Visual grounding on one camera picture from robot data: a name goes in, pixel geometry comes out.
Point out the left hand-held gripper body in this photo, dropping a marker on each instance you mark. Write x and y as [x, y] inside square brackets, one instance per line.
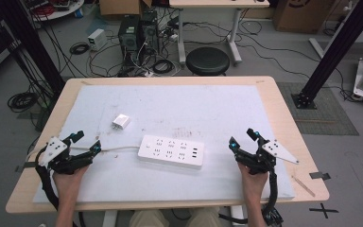
[60, 159]

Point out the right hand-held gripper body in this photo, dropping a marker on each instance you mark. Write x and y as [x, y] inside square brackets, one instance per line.
[264, 159]

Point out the white charger plug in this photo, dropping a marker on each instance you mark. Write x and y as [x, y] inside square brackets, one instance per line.
[121, 121]

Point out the white power strip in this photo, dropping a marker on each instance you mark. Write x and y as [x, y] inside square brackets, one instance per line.
[170, 151]

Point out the person's left hand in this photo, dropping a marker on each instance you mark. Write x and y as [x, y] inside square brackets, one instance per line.
[67, 186]

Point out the person's right hand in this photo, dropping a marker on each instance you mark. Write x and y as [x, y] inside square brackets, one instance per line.
[254, 186]

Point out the grey tape strip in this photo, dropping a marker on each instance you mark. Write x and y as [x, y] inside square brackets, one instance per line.
[25, 166]

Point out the thin wooden stick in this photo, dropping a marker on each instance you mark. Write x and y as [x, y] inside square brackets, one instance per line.
[303, 186]

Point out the black tape strip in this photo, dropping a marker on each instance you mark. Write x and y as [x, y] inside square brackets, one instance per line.
[319, 175]

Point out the white table leg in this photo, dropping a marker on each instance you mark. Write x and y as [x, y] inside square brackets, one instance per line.
[238, 216]
[110, 219]

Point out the white foam mat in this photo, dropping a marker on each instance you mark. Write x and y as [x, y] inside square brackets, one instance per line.
[176, 107]

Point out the grey floor mat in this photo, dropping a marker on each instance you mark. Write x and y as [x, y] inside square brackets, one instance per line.
[327, 116]

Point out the black tape cross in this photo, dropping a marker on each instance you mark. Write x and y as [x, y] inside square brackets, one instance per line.
[324, 210]

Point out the person's right leg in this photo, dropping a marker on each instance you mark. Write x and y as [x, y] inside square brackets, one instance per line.
[204, 218]

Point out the person's leg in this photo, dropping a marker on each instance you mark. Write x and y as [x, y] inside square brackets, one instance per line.
[204, 218]
[149, 219]

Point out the black round stool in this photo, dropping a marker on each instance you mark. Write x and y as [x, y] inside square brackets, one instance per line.
[207, 60]

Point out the person's left leg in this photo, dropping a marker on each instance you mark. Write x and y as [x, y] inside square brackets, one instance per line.
[149, 219]

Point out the white power supply box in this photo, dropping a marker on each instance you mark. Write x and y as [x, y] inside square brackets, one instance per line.
[97, 39]

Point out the black computer tower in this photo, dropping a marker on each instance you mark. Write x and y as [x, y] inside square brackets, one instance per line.
[129, 38]
[149, 31]

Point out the round white table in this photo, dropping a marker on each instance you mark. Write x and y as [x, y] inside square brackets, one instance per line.
[60, 11]

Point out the large cardboard box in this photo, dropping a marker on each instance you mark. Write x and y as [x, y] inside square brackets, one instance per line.
[302, 14]

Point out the white desk with legs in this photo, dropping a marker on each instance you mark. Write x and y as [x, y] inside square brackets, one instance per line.
[220, 3]

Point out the black aluminium post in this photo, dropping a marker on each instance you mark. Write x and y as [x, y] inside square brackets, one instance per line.
[28, 41]
[337, 50]

